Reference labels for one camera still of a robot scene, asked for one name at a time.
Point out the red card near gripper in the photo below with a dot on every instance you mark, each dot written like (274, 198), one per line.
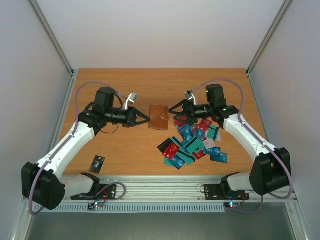
(179, 124)

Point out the blue logo card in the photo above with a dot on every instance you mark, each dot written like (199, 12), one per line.
(186, 132)

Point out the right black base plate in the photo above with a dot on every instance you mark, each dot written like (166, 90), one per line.
(214, 192)

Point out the teal striped card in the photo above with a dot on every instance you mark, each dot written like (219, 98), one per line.
(213, 133)

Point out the red VIP card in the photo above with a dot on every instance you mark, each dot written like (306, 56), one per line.
(171, 151)

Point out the brown leather card holder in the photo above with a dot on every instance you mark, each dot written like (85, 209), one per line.
(159, 117)

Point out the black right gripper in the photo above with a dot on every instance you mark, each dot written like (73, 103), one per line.
(186, 111)

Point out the aluminium left corner post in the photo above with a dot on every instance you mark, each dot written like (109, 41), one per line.
(51, 35)

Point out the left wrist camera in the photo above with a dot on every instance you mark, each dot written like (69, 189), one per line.
(131, 99)

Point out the slotted grey cable duct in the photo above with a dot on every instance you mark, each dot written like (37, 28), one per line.
(132, 208)

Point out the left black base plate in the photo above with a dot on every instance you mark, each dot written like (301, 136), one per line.
(105, 191)

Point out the aluminium front rail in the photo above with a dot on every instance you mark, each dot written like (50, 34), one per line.
(160, 187)

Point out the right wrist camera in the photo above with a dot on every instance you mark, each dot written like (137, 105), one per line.
(189, 95)

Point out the blue VIP chip card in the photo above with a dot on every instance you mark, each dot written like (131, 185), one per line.
(177, 162)

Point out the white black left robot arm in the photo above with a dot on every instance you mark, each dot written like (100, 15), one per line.
(87, 125)

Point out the black magnetic stripe card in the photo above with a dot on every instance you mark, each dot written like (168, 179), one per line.
(164, 145)

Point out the white patterned card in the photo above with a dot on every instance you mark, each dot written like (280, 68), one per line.
(209, 143)

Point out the blue numbered card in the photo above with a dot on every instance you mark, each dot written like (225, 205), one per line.
(214, 151)

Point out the blue card lower right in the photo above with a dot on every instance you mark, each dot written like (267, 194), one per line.
(220, 158)

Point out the aluminium right corner post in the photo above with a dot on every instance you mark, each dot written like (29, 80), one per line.
(269, 34)

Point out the teal magnetic stripe card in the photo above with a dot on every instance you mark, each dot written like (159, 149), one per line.
(195, 144)

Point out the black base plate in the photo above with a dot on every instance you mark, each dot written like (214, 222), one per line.
(214, 192)
(105, 191)

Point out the aluminium corner post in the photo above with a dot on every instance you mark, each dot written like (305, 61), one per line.
(51, 35)
(269, 34)

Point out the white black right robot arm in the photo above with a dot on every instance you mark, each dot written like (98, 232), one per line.
(271, 170)

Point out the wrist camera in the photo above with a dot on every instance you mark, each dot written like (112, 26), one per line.
(189, 95)
(131, 99)

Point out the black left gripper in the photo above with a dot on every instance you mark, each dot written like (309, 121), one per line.
(131, 116)

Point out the black VIP card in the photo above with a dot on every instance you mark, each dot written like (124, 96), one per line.
(97, 164)

